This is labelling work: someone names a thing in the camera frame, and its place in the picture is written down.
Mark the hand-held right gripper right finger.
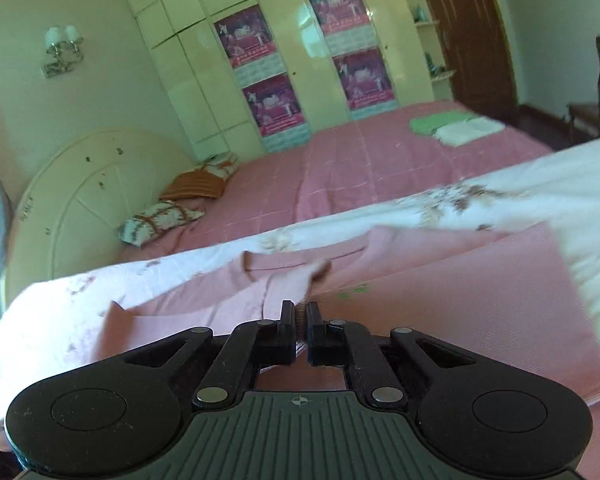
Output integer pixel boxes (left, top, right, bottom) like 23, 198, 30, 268
305, 302, 481, 407

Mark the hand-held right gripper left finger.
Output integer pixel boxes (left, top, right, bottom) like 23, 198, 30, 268
125, 300, 298, 409

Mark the pink shirt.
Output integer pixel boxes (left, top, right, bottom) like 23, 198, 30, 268
100, 222, 600, 406

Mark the pink checked bedspread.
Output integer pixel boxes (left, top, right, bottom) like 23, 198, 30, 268
117, 100, 556, 263

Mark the large patterned pillow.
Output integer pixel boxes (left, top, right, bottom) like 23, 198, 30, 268
117, 200, 206, 248

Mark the orange pillow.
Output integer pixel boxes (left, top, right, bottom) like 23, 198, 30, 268
159, 167, 228, 202

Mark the small patterned pillow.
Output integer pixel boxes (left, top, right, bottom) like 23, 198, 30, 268
200, 151, 240, 183

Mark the green folded cloth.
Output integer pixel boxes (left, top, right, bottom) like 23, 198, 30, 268
410, 110, 481, 136

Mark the white folded cloth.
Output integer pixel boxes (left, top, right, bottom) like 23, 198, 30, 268
434, 117, 503, 148

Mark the cream round headboard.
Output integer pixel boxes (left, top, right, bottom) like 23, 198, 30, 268
0, 127, 196, 321

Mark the cream wardrobe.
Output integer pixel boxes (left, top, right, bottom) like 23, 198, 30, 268
112, 0, 436, 161

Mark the white floral bedsheet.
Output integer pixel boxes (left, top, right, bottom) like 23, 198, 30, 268
0, 132, 600, 451

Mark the cream corner shelf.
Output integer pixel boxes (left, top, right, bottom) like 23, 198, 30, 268
392, 0, 458, 101

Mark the brown wooden door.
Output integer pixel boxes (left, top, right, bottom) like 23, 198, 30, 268
410, 0, 521, 121

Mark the wooden chair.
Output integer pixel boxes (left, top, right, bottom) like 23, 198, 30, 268
566, 35, 600, 141

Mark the purple wall poster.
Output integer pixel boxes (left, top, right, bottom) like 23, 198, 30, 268
304, 0, 372, 56
332, 47, 400, 120
242, 74, 312, 153
213, 5, 286, 86

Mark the wall lamp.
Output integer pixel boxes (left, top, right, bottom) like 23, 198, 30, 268
41, 24, 85, 78

